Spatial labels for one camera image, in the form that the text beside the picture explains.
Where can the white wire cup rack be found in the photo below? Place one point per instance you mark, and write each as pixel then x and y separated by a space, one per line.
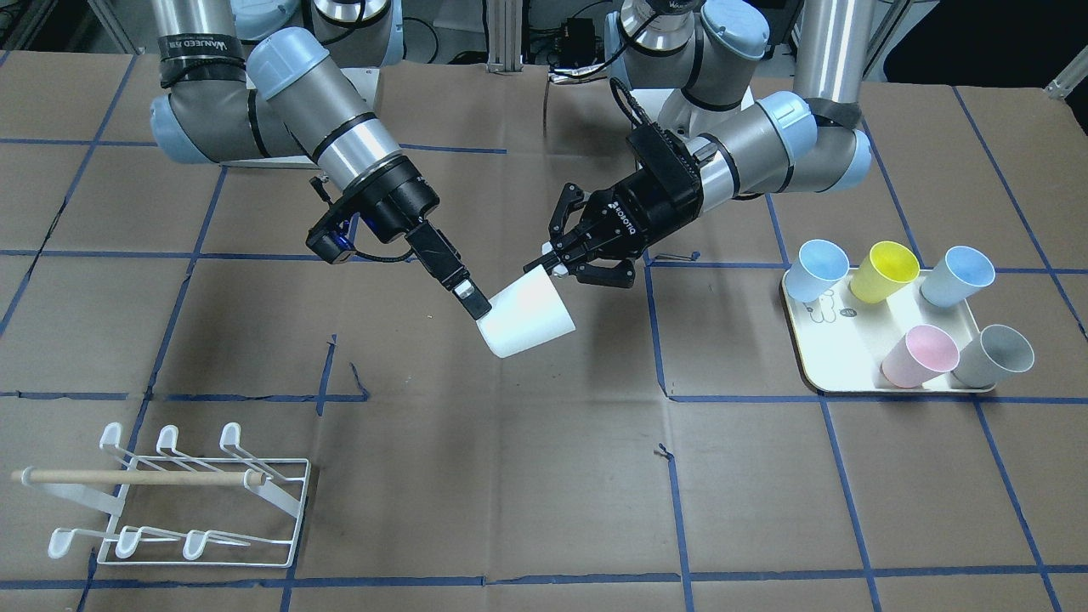
pixel 169 508

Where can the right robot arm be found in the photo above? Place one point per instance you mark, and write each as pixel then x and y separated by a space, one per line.
pixel 288 97

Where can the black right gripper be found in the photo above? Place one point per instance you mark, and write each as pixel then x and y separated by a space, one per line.
pixel 401 201

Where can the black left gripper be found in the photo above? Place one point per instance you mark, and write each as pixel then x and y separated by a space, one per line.
pixel 648 207

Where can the white plastic cup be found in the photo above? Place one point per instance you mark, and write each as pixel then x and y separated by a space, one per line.
pixel 529 312

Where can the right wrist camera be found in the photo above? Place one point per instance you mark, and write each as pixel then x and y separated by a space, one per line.
pixel 329 237

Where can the pink plastic cup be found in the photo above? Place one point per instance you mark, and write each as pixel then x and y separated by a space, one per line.
pixel 923 353

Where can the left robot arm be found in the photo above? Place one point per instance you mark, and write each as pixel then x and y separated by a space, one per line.
pixel 681 72

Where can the grey plastic cup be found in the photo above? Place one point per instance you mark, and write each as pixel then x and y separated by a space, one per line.
pixel 998 353

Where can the cream bunny tray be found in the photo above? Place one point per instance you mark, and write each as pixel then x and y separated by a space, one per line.
pixel 841 341

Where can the light blue plastic cup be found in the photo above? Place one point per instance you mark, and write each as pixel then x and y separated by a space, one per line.
pixel 818 267

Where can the yellow plastic cup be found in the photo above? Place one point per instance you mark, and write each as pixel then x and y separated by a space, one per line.
pixel 887 268

